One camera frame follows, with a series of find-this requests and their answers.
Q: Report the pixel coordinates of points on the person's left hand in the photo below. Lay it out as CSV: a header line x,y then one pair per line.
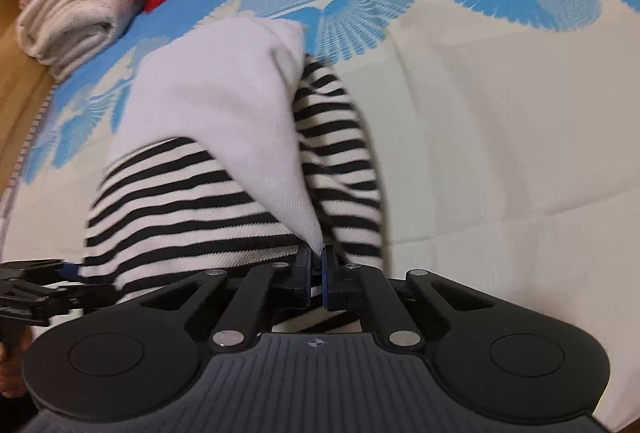
x,y
10,378

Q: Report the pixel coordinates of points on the wooden bed frame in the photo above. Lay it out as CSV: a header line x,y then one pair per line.
x,y
20,78

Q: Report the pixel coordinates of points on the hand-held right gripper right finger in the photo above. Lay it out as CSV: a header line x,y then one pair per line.
x,y
330,278

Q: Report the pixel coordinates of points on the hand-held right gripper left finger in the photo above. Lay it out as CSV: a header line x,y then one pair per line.
x,y
304,278

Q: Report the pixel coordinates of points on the black and white striped shirt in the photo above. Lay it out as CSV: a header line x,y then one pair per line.
x,y
175,213

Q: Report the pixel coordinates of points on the folded beige towel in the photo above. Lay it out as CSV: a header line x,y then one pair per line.
x,y
70,28

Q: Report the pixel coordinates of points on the blue and white printed blanket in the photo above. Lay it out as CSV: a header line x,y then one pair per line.
x,y
500,138

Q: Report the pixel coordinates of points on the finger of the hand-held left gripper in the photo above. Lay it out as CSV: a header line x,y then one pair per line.
x,y
72,269
95,297

